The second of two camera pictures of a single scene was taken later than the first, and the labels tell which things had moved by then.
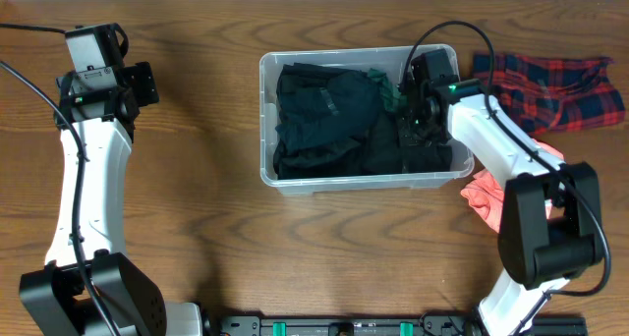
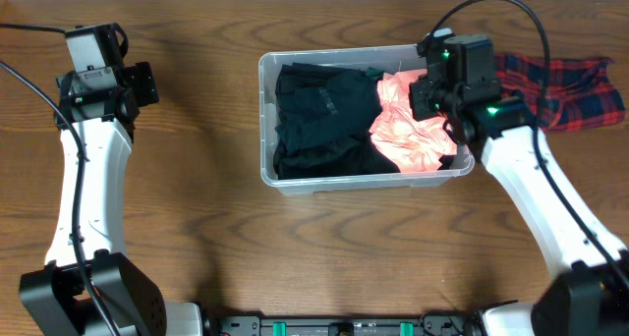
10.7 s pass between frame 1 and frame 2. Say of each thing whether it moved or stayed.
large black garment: stayed
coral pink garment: moved
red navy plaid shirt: stayed
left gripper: stayed
